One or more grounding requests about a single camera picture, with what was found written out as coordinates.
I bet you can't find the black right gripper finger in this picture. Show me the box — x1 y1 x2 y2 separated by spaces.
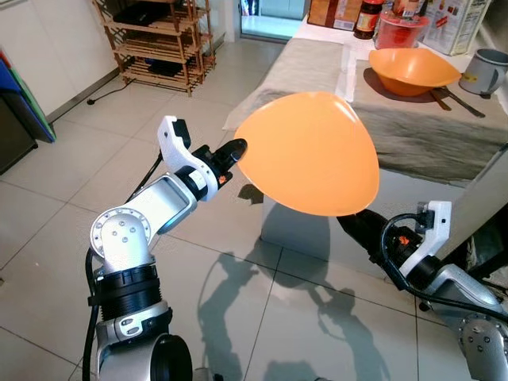
337 214 382 255

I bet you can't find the orange plate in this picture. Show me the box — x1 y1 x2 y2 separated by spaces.
234 91 380 217

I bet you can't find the white table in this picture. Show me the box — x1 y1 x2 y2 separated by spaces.
225 16 508 263

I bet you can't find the small black item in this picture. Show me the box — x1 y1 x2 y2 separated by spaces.
147 60 183 78

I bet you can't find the wooden slatted shelf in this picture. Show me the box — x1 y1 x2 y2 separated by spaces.
94 0 215 96

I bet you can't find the glass door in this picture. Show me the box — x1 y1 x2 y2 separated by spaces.
238 0 310 40

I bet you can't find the brown wooden utensil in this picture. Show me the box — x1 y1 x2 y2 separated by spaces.
429 87 455 112

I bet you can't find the dark metal spoon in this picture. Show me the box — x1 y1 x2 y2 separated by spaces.
439 86 487 120

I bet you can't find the flat black item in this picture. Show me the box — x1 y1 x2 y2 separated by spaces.
114 0 187 25

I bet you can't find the orange bowl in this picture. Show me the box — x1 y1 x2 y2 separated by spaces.
368 48 461 98

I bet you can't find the brown food package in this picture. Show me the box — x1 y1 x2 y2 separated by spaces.
308 0 362 31

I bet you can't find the green board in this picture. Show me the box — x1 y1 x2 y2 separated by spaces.
14 70 58 145

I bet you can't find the grey mug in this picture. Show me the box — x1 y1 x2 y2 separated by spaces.
463 49 508 98

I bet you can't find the dark sauce jar red lid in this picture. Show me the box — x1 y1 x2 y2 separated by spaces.
355 0 386 40

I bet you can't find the blue board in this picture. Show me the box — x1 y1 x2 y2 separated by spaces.
0 49 56 145

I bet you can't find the red instant noodle cup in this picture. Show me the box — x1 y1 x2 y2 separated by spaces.
375 10 429 50

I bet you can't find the cream kitchen cabinet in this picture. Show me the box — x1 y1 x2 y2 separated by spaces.
0 0 120 120

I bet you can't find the printed paper cup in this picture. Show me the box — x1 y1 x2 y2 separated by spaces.
389 0 421 21

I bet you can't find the printed white carton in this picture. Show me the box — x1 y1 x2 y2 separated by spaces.
429 0 493 56

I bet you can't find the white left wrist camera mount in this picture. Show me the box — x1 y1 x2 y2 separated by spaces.
157 116 219 199

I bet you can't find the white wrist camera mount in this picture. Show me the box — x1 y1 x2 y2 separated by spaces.
399 200 453 279
157 116 219 199

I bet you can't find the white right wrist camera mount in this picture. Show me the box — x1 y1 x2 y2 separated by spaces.
399 200 453 279

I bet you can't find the black plug cable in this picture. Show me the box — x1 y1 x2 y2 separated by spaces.
86 75 128 106

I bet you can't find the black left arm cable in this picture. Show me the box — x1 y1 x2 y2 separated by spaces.
82 155 165 381

